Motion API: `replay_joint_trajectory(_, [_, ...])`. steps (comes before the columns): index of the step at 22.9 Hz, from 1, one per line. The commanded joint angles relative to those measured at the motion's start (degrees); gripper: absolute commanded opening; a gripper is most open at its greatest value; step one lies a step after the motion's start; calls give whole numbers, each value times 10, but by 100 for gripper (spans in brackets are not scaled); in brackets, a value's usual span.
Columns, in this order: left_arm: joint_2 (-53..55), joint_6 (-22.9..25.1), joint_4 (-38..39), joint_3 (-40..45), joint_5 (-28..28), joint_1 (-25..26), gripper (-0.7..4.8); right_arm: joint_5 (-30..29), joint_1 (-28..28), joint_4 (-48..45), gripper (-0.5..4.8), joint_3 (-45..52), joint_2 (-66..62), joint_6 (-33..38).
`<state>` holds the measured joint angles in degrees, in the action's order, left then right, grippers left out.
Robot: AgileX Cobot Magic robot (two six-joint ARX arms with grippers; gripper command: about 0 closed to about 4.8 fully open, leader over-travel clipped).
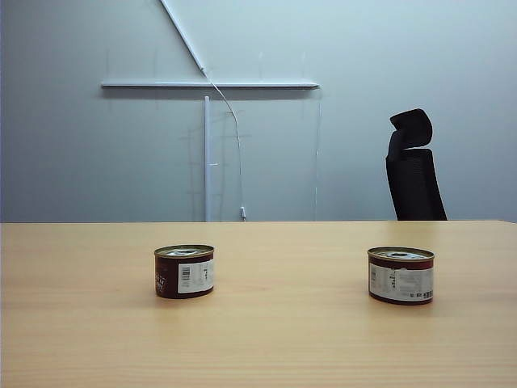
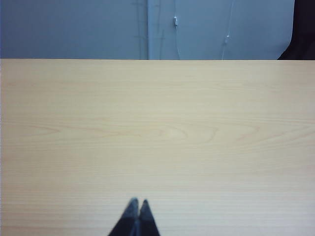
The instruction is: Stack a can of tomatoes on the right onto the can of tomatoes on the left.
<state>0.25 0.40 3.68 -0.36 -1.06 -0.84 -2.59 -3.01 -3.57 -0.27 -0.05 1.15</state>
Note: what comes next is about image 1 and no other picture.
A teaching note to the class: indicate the dark red tomato can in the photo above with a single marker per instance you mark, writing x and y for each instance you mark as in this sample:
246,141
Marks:
167,275

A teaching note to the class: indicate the white vertical wall conduit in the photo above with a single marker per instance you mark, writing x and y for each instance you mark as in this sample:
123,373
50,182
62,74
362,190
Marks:
209,161

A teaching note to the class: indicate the white diagonal wall conduit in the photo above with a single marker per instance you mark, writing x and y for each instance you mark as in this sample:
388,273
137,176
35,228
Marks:
182,34

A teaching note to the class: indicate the red white-label tomato can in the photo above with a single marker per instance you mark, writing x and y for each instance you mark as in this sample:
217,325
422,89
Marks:
400,279

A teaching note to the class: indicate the black mesh office chair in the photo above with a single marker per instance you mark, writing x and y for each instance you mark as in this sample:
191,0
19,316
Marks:
416,182

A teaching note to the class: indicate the white horizontal wall conduit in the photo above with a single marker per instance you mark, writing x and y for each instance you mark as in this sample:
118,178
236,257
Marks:
210,85

